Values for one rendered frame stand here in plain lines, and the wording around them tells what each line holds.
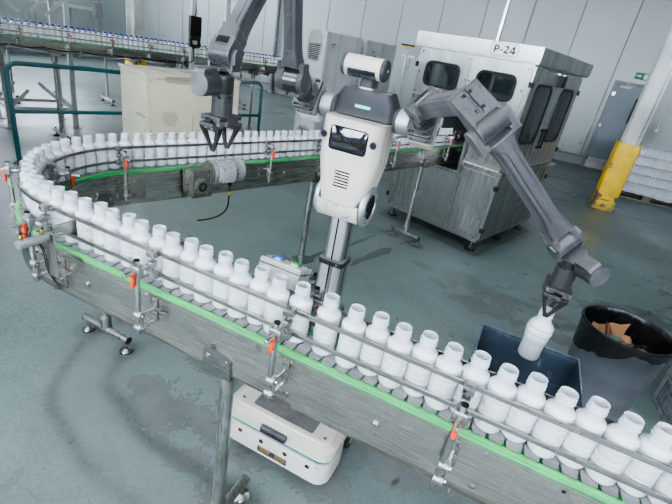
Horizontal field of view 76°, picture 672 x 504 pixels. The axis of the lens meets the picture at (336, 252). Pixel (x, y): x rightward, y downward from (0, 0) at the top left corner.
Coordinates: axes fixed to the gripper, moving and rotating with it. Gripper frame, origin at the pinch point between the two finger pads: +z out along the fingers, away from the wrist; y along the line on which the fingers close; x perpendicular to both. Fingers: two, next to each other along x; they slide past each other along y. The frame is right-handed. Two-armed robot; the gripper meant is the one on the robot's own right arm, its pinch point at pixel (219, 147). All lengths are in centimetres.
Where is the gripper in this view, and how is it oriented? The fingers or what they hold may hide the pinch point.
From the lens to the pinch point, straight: 132.0
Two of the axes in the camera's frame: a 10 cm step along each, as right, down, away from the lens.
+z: -1.7, 8.9, 4.3
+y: -4.2, 3.3, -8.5
